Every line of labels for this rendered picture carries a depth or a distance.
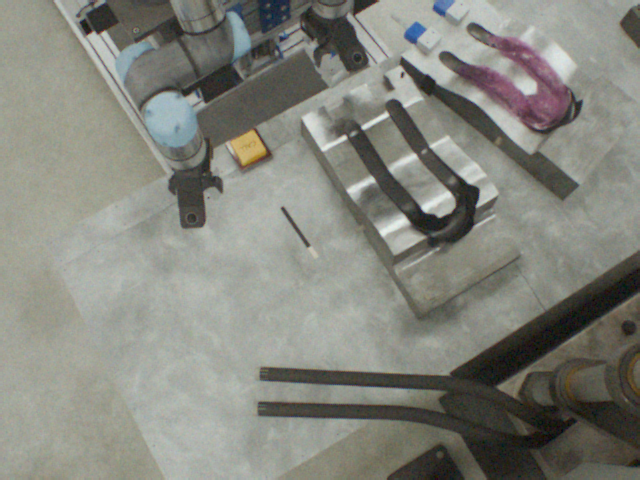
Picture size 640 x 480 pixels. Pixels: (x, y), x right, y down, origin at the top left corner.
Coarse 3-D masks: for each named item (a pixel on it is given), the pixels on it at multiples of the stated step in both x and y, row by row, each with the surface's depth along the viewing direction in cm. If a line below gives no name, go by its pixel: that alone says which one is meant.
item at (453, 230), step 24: (408, 120) 149; (360, 144) 147; (408, 144) 147; (384, 168) 146; (432, 168) 145; (456, 192) 142; (408, 216) 140; (432, 216) 137; (456, 216) 144; (432, 240) 143; (456, 240) 141
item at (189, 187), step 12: (180, 180) 119; (192, 180) 119; (180, 192) 120; (192, 192) 120; (180, 204) 121; (192, 204) 121; (204, 204) 123; (180, 216) 121; (192, 216) 121; (204, 216) 122
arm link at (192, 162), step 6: (204, 144) 115; (204, 150) 116; (198, 156) 114; (204, 156) 116; (168, 162) 115; (174, 162) 113; (180, 162) 113; (186, 162) 113; (192, 162) 114; (198, 162) 116; (180, 168) 115; (186, 168) 115
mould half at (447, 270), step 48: (384, 96) 150; (336, 144) 147; (384, 144) 147; (432, 144) 148; (384, 192) 143; (432, 192) 140; (480, 192) 140; (384, 240) 137; (480, 240) 145; (432, 288) 142
